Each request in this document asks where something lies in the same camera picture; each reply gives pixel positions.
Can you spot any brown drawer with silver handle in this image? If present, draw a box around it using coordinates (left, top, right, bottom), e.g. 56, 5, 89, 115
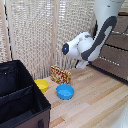
106, 13, 128, 52
88, 43, 128, 82

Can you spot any silver drawer handle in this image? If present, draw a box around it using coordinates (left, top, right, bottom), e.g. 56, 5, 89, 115
99, 56, 121, 68
113, 29, 128, 36

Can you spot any black fabric storage box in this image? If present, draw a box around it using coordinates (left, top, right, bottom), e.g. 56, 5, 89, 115
0, 59, 52, 128

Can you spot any yellow bowl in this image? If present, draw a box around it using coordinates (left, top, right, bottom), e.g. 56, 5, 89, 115
33, 78, 50, 94

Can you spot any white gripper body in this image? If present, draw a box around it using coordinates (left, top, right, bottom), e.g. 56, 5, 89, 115
75, 59, 90, 70

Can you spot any blue bowl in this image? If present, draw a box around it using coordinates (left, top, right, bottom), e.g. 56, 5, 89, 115
55, 83, 75, 101

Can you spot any red yellow patterned snack box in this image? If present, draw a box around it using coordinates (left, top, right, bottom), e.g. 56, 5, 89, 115
50, 65, 73, 85

